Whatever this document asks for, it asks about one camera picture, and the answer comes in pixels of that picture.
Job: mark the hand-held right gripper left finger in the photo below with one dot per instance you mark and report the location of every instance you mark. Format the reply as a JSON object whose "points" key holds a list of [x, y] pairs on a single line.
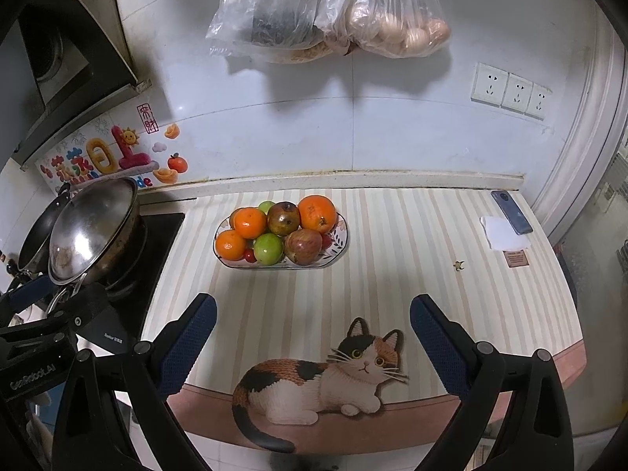
{"points": [[189, 343]]}

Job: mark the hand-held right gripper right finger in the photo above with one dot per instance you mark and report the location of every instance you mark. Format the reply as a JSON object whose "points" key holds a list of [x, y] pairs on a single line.
{"points": [[436, 343]]}

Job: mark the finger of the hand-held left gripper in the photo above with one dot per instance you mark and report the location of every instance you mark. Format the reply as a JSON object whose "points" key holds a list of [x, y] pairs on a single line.
{"points": [[29, 290], [95, 314]]}

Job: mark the orange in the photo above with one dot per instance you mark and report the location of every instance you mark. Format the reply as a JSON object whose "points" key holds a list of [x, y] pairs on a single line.
{"points": [[249, 221], [230, 245], [317, 213]]}

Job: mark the green apple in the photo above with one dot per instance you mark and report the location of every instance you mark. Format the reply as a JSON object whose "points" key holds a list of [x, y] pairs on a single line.
{"points": [[266, 206], [268, 249]]}

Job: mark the white floral print plate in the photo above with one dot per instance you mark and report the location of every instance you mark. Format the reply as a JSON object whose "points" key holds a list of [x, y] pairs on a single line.
{"points": [[334, 250]]}

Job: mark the red apple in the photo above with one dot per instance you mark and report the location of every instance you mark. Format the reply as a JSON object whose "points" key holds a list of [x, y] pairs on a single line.
{"points": [[303, 246], [283, 218]]}

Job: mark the black frying pan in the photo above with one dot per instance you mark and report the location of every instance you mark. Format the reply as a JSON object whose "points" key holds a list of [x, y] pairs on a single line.
{"points": [[37, 235]]}

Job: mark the steel wok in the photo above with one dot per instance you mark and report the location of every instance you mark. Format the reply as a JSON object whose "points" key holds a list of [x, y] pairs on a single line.
{"points": [[132, 255]]}

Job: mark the steel wok lid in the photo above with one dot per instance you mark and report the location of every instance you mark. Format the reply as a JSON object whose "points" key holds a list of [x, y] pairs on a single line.
{"points": [[93, 230]]}

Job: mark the striped cat print mat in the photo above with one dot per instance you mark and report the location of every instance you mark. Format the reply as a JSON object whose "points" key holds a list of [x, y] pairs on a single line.
{"points": [[392, 255]]}

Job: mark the black glass stove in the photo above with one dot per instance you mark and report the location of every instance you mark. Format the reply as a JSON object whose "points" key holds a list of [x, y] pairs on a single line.
{"points": [[159, 235]]}

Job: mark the small red fruit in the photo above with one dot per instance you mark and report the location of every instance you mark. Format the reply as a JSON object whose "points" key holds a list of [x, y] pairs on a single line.
{"points": [[249, 255], [326, 241]]}

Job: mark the brown card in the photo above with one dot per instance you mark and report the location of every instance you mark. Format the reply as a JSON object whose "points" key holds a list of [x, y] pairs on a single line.
{"points": [[515, 259]]}

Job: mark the white paper sheet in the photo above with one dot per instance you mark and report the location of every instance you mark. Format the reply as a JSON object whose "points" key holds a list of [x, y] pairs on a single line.
{"points": [[500, 235]]}

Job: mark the blue smartphone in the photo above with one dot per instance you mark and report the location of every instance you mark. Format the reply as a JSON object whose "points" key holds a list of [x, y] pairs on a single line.
{"points": [[512, 212]]}

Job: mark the range hood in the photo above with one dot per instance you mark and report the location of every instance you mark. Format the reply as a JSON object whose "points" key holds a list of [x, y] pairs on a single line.
{"points": [[73, 59]]}

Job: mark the pile of brown eggs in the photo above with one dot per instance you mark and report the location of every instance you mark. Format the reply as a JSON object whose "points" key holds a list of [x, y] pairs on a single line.
{"points": [[402, 34]]}

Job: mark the clear bag with dark contents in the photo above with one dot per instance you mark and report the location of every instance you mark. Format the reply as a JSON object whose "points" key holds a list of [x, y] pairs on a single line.
{"points": [[270, 14]]}

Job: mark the clear plastic egg bag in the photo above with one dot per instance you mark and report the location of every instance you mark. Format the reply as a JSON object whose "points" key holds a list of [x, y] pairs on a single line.
{"points": [[387, 0]]}

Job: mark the colourful wall sticker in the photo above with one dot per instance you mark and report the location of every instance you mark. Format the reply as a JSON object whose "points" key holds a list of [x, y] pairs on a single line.
{"points": [[98, 157]]}

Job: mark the white wall socket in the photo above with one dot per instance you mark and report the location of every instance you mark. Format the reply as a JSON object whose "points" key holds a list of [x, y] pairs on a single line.
{"points": [[489, 84], [538, 102], [517, 93]]}

